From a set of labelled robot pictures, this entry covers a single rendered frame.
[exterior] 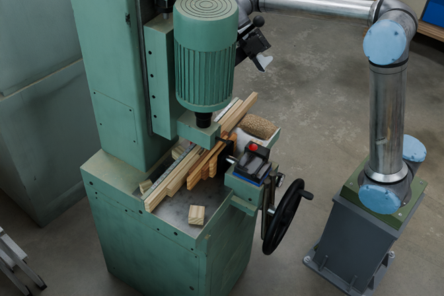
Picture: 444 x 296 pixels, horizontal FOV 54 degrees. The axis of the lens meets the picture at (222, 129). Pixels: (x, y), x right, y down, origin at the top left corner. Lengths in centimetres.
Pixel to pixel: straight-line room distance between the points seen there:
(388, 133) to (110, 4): 96
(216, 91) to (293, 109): 198
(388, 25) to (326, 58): 246
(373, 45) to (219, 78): 46
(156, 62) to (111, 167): 55
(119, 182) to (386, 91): 97
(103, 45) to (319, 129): 202
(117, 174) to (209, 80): 62
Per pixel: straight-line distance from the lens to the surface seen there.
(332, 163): 290
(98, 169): 171
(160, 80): 135
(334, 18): 158
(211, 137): 143
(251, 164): 144
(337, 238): 219
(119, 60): 136
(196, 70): 121
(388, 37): 135
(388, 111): 149
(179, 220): 142
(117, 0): 124
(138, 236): 181
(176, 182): 145
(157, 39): 127
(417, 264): 263
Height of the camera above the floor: 207
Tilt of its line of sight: 44 degrees down
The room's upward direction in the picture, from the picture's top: 4 degrees clockwise
